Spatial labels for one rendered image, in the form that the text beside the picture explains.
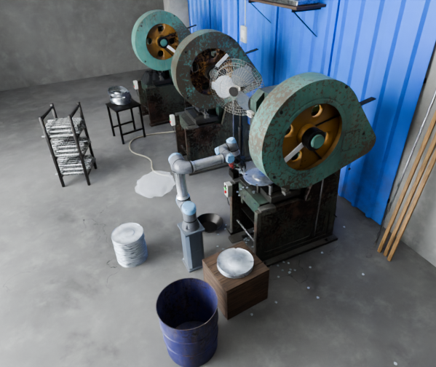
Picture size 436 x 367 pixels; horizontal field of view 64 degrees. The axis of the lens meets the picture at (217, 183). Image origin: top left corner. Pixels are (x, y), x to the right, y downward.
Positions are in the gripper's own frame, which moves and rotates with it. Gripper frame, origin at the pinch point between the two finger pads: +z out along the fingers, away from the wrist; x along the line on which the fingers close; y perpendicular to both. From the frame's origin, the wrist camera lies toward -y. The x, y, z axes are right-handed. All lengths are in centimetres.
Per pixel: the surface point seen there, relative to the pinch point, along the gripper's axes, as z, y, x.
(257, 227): 37.1, 31.0, 8.7
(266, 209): 23.0, 25.7, 20.1
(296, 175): -10, 33, 54
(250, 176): 3.3, 1.9, 5.9
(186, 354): 57, 138, -23
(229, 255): 40, 61, -9
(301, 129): -41, 25, 64
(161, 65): -79, -228, -172
